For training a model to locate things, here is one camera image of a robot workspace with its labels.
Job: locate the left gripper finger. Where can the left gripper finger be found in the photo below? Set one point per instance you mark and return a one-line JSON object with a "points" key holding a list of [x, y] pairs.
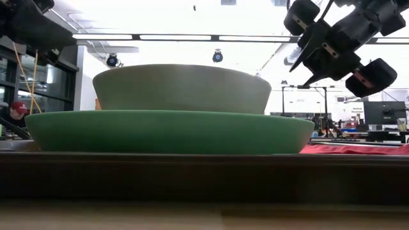
{"points": [[56, 40]]}

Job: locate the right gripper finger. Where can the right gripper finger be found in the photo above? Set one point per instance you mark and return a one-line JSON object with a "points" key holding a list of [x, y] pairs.
{"points": [[314, 78], [314, 40]]}

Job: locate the red cloth napkin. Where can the red cloth napkin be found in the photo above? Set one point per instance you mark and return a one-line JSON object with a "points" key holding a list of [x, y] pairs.
{"points": [[354, 149]]}

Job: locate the pale grey bowl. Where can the pale grey bowl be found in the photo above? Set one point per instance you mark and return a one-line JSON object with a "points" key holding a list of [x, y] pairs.
{"points": [[182, 89]]}

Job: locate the green plate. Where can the green plate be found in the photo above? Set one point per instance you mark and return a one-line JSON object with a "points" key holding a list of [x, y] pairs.
{"points": [[169, 132]]}

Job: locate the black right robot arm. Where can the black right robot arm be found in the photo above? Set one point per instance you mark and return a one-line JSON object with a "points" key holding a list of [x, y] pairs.
{"points": [[397, 24]]}

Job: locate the brown plastic tray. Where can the brown plastic tray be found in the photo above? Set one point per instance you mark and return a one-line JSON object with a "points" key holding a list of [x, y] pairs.
{"points": [[204, 179]]}

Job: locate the black monitor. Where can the black monitor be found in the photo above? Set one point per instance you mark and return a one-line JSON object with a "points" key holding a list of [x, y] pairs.
{"points": [[385, 113]]}

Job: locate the person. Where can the person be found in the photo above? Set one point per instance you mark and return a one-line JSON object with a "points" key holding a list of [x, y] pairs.
{"points": [[18, 111]]}

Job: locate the overhead light bar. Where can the overhead light bar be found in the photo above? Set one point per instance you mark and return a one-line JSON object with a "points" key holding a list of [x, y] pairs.
{"points": [[175, 37]]}

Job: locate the black workstation frame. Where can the black workstation frame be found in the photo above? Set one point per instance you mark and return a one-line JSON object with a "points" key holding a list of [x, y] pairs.
{"points": [[325, 108]]}

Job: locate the black ceiling camera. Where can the black ceiling camera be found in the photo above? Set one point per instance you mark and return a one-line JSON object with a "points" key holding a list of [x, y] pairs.
{"points": [[112, 60], [217, 57]]}

